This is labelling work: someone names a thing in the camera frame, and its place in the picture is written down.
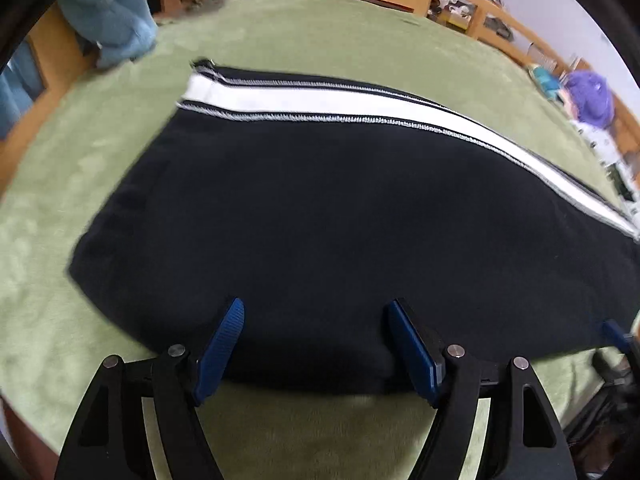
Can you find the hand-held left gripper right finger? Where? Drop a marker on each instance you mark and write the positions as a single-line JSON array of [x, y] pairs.
[[412, 350]]

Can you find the green fleece blanket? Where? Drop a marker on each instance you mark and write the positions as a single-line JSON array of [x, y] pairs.
[[75, 170]]

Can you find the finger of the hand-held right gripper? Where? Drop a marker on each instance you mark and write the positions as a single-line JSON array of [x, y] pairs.
[[617, 335]]

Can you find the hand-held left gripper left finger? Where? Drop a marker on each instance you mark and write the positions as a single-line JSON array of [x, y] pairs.
[[220, 345]]

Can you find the black pants with white stripe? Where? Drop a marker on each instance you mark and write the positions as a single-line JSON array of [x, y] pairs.
[[320, 220]]

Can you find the geometric patterned cushion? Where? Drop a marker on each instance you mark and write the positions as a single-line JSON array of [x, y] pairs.
[[547, 82]]

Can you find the purple plush toy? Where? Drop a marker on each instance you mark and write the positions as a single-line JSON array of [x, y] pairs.
[[592, 97]]

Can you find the light blue fleece garment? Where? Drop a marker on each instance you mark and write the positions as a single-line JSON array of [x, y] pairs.
[[110, 15]]

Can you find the white flower print pillow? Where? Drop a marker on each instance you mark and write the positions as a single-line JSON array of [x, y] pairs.
[[607, 152]]

